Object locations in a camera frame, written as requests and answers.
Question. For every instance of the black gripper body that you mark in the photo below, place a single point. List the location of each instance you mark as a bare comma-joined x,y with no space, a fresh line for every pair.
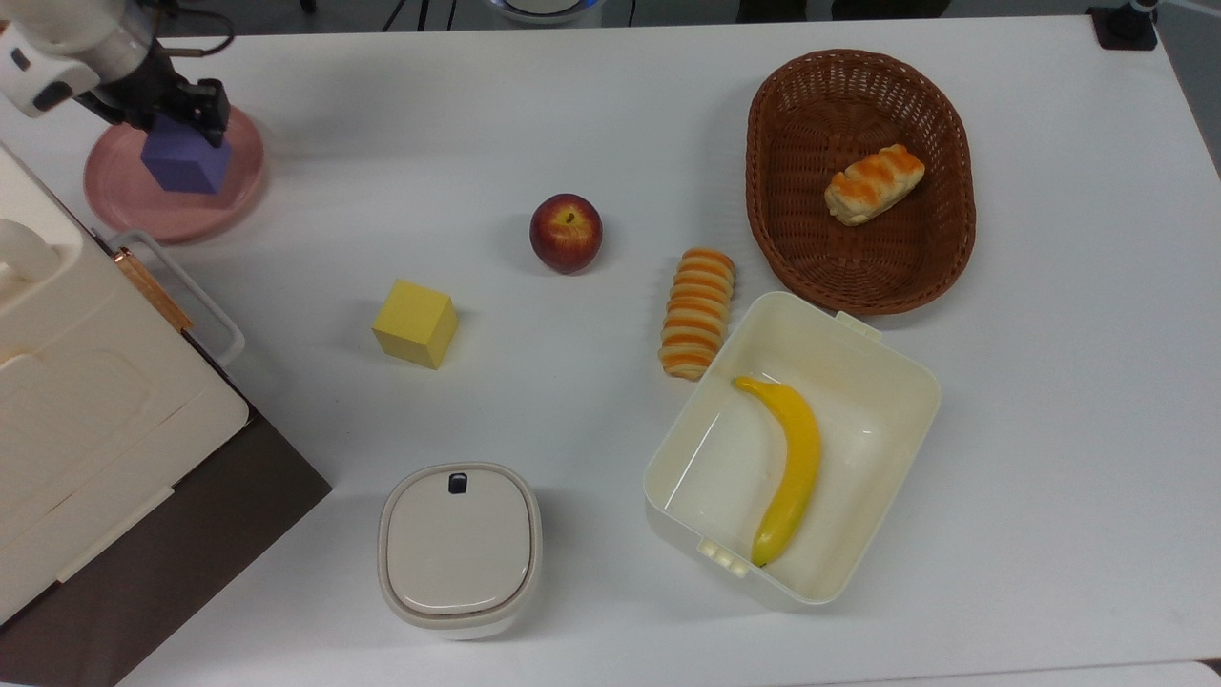
153,95

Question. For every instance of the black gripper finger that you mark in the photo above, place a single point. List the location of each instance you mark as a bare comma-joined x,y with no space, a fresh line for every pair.
214,110

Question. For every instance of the purple cube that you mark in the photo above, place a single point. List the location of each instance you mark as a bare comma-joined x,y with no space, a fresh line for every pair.
186,164

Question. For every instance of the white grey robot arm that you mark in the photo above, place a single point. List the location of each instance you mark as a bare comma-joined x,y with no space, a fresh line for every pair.
57,38

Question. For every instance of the pink plate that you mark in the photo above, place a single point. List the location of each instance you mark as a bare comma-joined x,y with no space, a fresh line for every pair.
124,200

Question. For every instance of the yellow cube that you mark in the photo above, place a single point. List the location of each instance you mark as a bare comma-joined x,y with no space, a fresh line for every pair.
415,322

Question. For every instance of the cream plastic cabinet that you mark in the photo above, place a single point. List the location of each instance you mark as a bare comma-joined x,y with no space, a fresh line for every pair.
86,410

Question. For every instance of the red apple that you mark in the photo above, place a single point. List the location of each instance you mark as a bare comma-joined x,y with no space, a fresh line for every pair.
566,234

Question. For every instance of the cream lidded canister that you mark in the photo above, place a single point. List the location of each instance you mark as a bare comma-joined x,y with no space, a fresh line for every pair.
460,549

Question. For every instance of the long striped bread roll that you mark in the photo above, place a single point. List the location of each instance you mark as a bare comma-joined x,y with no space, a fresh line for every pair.
696,315

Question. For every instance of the brown wicker basket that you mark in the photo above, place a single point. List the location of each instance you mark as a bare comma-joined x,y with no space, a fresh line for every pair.
811,258

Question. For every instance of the short striped bread roll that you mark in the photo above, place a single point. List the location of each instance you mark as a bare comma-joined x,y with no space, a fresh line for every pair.
873,183

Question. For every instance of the yellow banana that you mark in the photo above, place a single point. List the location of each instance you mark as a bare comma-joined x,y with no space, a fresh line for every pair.
796,468

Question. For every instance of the open cream plastic box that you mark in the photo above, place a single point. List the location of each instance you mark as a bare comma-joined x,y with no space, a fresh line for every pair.
878,410

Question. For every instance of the black camera stand base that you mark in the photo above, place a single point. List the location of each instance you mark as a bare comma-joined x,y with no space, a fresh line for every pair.
1126,27

